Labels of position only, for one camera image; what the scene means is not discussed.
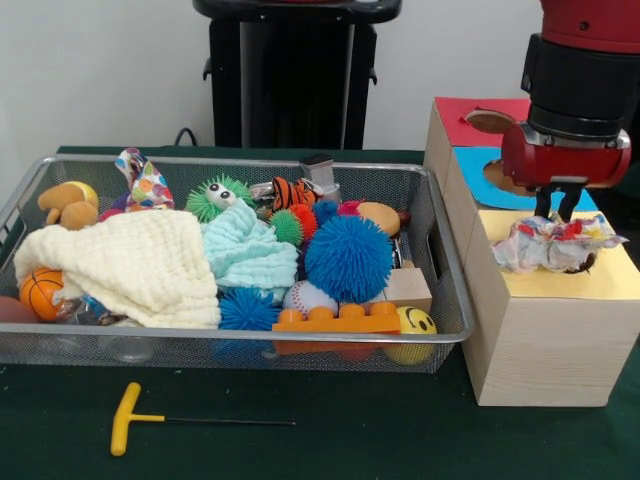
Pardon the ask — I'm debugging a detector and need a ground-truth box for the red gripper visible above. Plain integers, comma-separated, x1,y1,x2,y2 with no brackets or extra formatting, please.
501,121,632,224

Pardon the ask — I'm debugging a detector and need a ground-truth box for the green spiky ball with eyes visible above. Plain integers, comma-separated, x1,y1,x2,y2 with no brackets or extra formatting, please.
185,173,254,224

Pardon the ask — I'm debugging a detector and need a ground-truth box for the large blue spiky ball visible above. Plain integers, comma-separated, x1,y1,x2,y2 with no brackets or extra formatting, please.
303,214,395,305

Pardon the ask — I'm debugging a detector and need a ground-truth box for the white baseball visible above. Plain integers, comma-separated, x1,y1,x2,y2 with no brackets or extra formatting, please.
282,280,340,319

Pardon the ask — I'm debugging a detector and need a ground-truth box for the polka dot cloth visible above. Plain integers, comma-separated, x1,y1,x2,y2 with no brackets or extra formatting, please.
113,147,176,214

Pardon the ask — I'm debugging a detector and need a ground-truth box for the orange toy building brick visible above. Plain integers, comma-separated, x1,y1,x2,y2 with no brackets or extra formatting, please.
271,302,403,335

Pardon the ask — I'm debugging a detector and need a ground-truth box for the wooden box with three holes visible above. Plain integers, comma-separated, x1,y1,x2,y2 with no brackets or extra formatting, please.
423,96,640,407

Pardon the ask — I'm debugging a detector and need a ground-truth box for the yellow T-handle hex key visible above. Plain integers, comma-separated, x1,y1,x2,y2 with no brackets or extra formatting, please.
110,382,297,457

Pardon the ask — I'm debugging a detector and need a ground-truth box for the brown plush toy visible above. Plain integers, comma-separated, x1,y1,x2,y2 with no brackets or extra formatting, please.
36,182,100,231

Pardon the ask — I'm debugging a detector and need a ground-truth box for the small blue spiky ball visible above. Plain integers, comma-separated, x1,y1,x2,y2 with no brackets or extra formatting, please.
218,285,282,332

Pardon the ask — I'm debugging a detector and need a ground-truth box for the cream waffle cloth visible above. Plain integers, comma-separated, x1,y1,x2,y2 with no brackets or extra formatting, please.
13,208,222,330

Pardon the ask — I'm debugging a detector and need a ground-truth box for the yellow smiley face ball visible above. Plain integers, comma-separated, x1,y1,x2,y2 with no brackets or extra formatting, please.
384,305,439,365

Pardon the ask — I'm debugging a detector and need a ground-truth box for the shallow silver mesh bin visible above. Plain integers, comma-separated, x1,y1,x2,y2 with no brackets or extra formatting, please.
0,153,475,375

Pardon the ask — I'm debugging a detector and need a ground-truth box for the multicolour print cloth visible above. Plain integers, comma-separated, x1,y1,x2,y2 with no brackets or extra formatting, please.
491,212,629,275

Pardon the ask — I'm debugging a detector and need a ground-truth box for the light blue waffle cloth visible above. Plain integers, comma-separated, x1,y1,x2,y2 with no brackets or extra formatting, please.
201,198,300,304

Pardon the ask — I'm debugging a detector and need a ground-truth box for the dark green table cloth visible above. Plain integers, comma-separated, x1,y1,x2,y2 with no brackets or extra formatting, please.
0,144,640,480

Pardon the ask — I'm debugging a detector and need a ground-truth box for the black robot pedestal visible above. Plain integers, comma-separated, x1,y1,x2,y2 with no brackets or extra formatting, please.
192,0,404,150

